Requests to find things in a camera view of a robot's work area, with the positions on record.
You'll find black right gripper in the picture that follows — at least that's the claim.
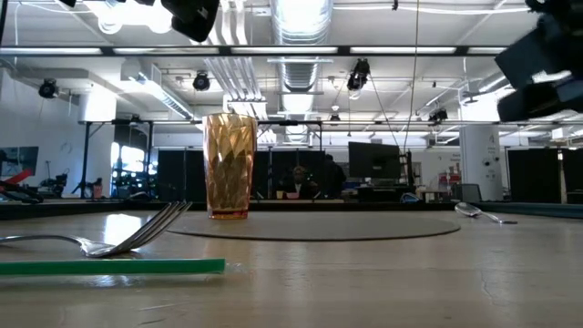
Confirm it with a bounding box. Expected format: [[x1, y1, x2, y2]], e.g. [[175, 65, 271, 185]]
[[495, 0, 583, 123]]

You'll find silver metal spoon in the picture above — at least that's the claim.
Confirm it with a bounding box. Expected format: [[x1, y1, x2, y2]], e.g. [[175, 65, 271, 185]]
[[454, 201, 519, 226]]

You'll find amber faceted plastic tumbler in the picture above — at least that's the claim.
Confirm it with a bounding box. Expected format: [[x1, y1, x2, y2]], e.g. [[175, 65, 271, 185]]
[[202, 112, 259, 220]]

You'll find silver metal fork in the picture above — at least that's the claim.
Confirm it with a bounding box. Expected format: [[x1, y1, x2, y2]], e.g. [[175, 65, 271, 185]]
[[0, 201, 193, 259]]

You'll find green plastic straw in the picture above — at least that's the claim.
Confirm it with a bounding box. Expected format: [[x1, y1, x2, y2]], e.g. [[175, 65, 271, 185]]
[[0, 258, 227, 276]]

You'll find black partition panel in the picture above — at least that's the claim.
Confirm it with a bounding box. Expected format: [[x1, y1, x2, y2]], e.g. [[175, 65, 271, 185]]
[[507, 148, 562, 204]]

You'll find white pillar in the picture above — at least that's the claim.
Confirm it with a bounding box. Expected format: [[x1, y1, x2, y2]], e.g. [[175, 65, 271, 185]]
[[458, 125, 505, 202]]

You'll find black overhead light beam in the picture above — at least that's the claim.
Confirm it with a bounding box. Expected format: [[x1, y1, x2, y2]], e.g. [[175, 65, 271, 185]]
[[0, 44, 509, 57]]

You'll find black tripod stand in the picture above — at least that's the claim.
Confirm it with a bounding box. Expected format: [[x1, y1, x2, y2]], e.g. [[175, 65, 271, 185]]
[[72, 120, 106, 198]]

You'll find seated person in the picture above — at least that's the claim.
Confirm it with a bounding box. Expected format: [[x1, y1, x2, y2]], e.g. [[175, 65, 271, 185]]
[[284, 165, 320, 200]]

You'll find standing person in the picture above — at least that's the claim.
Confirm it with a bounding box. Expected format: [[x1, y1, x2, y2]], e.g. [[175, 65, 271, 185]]
[[318, 153, 347, 200]]

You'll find round grey placemat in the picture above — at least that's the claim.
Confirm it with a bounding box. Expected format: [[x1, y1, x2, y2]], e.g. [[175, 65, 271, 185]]
[[167, 211, 461, 242]]

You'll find silver ventilation duct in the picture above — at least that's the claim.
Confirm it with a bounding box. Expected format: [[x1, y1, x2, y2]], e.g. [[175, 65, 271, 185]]
[[271, 0, 333, 92]]

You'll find thin hanging cable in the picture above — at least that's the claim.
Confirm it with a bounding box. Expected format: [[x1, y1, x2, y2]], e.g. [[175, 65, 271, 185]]
[[403, 0, 421, 151]]

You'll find black table frame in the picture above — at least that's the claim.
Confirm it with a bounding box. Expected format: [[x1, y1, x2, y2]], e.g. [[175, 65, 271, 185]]
[[0, 199, 583, 220]]

